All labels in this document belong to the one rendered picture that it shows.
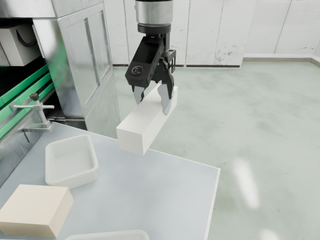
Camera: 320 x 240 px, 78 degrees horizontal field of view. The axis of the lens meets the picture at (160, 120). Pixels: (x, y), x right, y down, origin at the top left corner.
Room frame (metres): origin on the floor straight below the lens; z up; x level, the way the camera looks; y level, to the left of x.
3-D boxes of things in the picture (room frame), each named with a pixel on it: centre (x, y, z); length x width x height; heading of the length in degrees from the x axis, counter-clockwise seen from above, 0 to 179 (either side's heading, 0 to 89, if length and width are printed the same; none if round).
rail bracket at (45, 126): (0.67, 0.50, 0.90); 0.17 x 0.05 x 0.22; 89
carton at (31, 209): (0.34, 0.38, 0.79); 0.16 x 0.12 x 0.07; 86
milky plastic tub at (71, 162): (0.54, 0.34, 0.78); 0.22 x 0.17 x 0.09; 25
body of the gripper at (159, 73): (0.46, 0.01, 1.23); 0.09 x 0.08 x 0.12; 158
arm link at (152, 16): (0.46, 0.01, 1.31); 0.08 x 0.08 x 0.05
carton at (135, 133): (0.43, 0.02, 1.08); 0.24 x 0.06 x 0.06; 158
